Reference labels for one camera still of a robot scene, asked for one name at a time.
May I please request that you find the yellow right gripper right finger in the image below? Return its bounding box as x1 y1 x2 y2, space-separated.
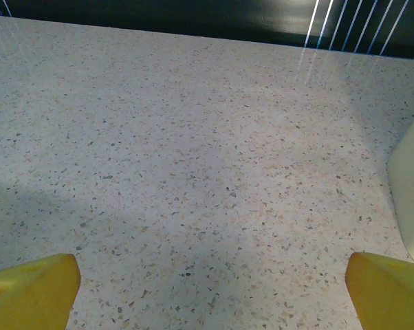
345 252 414 330

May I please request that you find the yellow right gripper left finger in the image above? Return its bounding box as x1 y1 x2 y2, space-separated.
0 253 81 330

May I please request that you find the cream knife block orange top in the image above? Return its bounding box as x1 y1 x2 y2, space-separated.
386 102 414 266

